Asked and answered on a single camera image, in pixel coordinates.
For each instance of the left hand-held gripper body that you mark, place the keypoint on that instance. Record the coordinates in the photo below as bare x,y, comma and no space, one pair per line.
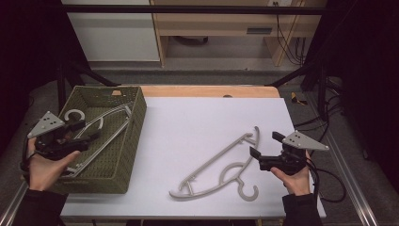
47,124

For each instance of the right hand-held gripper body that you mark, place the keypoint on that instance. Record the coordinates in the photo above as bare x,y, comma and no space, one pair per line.
295,157

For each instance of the beige plastic hanger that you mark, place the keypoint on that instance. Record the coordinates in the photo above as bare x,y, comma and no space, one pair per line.
240,185
74,110

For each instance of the green woven basket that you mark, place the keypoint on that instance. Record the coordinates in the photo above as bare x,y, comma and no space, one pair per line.
116,157

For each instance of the person's right hand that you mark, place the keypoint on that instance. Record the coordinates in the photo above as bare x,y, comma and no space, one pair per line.
298,183

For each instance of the person's left hand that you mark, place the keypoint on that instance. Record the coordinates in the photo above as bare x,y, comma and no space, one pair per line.
44,172

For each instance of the yellow black tool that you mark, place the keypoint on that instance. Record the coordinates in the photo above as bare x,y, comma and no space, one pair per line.
296,99

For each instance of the black curtain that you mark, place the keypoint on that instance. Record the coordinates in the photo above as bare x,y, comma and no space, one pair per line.
367,62
28,62

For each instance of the white table board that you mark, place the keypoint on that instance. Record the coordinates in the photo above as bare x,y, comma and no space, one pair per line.
188,125

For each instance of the wooden table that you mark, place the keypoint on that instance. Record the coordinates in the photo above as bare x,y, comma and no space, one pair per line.
204,91

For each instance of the white cabinet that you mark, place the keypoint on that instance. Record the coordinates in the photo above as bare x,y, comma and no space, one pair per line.
113,37

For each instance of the light wooden desk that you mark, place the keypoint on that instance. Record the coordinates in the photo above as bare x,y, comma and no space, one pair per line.
219,22

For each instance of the white power strip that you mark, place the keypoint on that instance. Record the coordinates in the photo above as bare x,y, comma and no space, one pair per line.
280,2

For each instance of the aluminium rail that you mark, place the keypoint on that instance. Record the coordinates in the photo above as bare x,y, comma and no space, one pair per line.
12,204
351,182

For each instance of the black frame bar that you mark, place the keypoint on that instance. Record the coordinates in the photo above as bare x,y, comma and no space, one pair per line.
188,9

